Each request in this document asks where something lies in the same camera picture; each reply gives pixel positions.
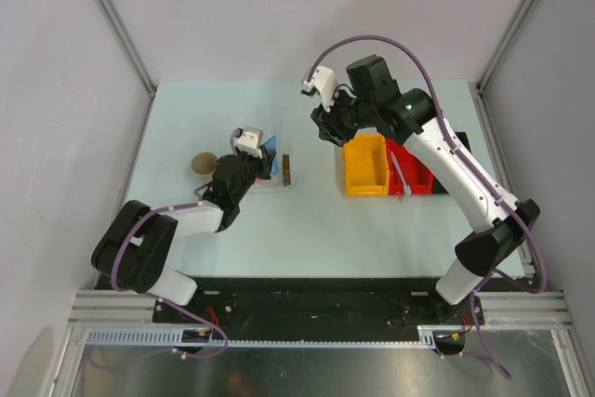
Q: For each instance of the red plastic bin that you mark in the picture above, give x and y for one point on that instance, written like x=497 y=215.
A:
x=416 y=174

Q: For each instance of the blue toothpaste tube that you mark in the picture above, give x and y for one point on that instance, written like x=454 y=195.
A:
x=271 y=142

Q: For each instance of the right aluminium frame post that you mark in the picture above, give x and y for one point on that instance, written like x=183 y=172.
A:
x=520 y=16

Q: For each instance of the yellow plastic bin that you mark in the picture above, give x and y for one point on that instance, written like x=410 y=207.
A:
x=366 y=168

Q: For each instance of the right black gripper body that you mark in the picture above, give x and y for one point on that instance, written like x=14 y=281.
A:
x=344 y=118

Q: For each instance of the grey toothbrush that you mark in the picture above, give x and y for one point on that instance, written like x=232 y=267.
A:
x=406 y=187

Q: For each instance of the clear plastic tray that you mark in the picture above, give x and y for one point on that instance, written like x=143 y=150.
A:
x=277 y=183

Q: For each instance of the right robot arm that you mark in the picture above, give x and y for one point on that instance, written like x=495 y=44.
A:
x=498 y=219

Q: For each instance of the black plastic bin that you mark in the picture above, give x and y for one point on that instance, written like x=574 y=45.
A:
x=437 y=187

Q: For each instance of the aluminium frame post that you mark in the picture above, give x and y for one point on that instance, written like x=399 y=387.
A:
x=520 y=16
x=123 y=38

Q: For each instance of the white paper cup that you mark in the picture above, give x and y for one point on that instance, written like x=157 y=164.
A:
x=204 y=164

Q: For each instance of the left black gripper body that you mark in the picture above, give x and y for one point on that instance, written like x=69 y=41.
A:
x=252 y=167

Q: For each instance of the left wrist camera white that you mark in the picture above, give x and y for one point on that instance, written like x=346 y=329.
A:
x=249 y=140

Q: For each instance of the brown wooden block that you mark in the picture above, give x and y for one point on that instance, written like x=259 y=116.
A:
x=286 y=170

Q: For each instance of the left aluminium frame post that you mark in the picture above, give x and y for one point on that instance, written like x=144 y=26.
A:
x=123 y=38

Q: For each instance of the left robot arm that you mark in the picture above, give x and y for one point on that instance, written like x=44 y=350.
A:
x=133 y=252

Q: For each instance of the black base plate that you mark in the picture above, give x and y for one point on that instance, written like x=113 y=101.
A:
x=319 y=310

